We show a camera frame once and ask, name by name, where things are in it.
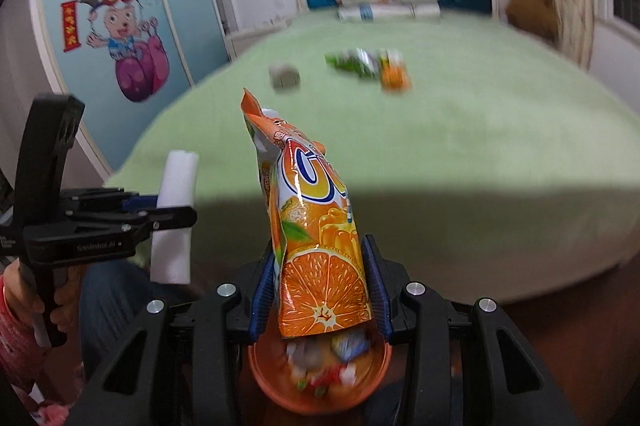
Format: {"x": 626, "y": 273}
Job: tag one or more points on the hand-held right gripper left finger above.
{"x": 262, "y": 301}

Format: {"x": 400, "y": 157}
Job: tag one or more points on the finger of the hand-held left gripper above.
{"x": 165, "y": 217}
{"x": 100, "y": 201}

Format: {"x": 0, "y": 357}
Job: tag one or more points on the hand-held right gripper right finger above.
{"x": 377, "y": 291}

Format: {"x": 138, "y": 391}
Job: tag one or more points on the white foam piece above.
{"x": 176, "y": 186}

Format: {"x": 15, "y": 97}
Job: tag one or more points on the orange snack bag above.
{"x": 315, "y": 246}

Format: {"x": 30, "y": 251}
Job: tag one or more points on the orange plastic basin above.
{"x": 370, "y": 371}

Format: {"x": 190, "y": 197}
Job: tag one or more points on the person's left forearm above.
{"x": 20, "y": 356}

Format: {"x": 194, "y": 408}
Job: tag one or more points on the person's left hand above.
{"x": 22, "y": 293}

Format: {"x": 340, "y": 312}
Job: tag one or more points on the person's leg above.
{"x": 117, "y": 306}

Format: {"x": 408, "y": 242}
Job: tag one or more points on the cardboard tube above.
{"x": 285, "y": 78}

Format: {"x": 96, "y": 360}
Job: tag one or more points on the cream nightstand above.
{"x": 252, "y": 39}

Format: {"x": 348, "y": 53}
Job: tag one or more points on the orange toy octopus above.
{"x": 395, "y": 74}

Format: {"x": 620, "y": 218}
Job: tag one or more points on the green snack bag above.
{"x": 352, "y": 61}

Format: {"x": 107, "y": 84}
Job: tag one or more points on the folded white quilt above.
{"x": 390, "y": 12}

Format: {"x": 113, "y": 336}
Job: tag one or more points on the brown plush toy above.
{"x": 532, "y": 4}

